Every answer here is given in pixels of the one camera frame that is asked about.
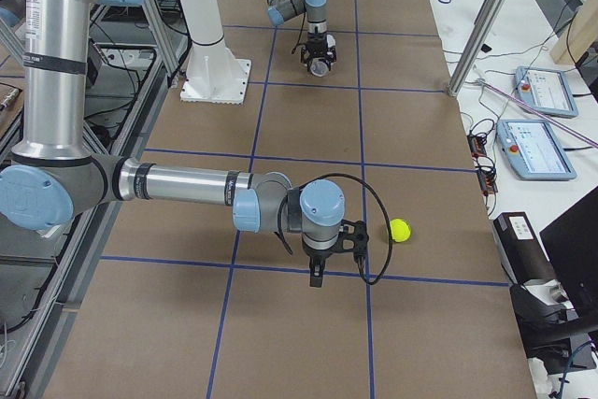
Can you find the black box with white label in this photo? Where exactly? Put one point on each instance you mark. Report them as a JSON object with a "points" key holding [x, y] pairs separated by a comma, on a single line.
{"points": [[522, 256]]}

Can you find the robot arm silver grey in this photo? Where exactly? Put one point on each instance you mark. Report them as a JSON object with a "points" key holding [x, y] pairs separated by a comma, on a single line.
{"points": [[54, 176], [314, 15]]}

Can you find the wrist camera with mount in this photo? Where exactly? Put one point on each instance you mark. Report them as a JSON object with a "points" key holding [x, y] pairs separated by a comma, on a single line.
{"points": [[353, 238]]}

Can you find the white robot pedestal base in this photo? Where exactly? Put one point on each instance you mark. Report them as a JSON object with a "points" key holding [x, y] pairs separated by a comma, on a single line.
{"points": [[213, 74]]}

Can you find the teach pendant tablet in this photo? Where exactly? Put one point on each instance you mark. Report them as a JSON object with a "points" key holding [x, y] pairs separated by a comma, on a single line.
{"points": [[533, 151], [546, 91]]}

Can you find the black computer monitor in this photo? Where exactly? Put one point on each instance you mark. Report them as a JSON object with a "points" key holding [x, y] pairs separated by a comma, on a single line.
{"points": [[571, 244]]}

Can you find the upper teach pendant tablet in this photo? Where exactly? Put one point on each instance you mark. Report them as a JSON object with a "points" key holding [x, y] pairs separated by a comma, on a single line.
{"points": [[546, 91]]}

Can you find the small orange black circuit device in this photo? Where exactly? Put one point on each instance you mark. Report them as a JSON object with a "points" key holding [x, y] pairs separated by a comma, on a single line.
{"points": [[483, 163]]}

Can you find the aluminium frame post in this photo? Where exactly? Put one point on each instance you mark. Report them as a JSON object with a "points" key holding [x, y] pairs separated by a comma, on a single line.
{"points": [[482, 26]]}

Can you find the lower teach pendant tablet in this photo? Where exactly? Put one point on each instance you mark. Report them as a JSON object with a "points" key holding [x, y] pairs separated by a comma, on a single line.
{"points": [[533, 151]]}

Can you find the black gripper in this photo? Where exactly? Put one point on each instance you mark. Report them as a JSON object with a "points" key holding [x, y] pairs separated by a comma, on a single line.
{"points": [[320, 254], [317, 48]]}

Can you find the white blue tennis ball can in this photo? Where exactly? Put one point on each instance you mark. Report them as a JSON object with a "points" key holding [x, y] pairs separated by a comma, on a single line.
{"points": [[317, 66]]}

